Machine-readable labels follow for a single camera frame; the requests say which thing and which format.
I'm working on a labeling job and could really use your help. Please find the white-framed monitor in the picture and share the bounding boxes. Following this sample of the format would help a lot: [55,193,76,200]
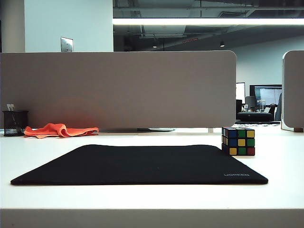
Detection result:
[236,82,246,104]

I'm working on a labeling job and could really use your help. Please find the black mesh pen holder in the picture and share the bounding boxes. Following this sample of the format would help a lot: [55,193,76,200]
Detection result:
[2,110,29,137]

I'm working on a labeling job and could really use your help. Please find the grey office chair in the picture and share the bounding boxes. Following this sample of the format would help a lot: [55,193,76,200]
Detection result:
[245,95,255,109]

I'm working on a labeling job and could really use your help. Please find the black computer monitor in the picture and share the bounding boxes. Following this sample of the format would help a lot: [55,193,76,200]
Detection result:
[249,84,283,106]

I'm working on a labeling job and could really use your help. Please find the large grey desk divider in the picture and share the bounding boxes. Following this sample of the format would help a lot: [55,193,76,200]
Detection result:
[0,50,237,129]

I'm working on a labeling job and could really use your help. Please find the metal wall plate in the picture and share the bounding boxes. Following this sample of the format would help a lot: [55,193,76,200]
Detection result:
[60,37,74,52]

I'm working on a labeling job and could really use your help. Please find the multicoloured Rubik's cube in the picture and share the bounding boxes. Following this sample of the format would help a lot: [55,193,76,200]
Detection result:
[221,126,256,157]

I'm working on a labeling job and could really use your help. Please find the black UGREEN mouse pad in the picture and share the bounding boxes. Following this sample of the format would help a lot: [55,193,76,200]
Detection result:
[10,144,269,186]

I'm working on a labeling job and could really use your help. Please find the orange cloth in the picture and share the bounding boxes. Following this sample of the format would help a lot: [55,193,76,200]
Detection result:
[24,123,99,139]

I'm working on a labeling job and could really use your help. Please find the grey divider with white edge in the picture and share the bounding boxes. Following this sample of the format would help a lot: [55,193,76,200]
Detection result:
[281,50,304,132]

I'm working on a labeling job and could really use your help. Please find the long ceiling light strip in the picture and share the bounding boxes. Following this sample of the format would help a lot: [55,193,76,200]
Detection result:
[112,18,304,26]

